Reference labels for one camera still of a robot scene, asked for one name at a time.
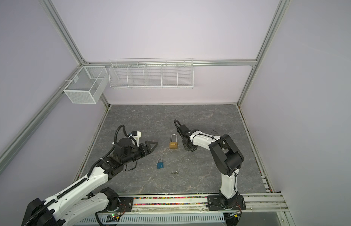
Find brass padlock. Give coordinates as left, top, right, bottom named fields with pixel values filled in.
left=169, top=134, right=178, bottom=149

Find white vented cable duct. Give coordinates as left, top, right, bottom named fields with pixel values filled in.
left=57, top=213, right=225, bottom=226

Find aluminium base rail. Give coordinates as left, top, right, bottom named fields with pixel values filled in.
left=49, top=193, right=290, bottom=217

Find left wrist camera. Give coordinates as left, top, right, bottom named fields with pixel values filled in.
left=129, top=131, right=142, bottom=147

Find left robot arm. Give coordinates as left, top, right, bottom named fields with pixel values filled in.
left=22, top=125, right=158, bottom=226

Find blue padlock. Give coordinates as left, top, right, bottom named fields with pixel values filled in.
left=157, top=159, right=164, bottom=169

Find white wire shelf basket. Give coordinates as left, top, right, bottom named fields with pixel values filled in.
left=109, top=58, right=194, bottom=89

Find aluminium frame profiles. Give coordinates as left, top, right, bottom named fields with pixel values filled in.
left=0, top=1, right=290, bottom=175

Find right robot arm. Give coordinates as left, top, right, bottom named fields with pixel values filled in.
left=174, top=120, right=246, bottom=211

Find white mesh box basket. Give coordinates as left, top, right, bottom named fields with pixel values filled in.
left=64, top=66, right=109, bottom=104

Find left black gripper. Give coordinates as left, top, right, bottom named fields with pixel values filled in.
left=122, top=141, right=158, bottom=165

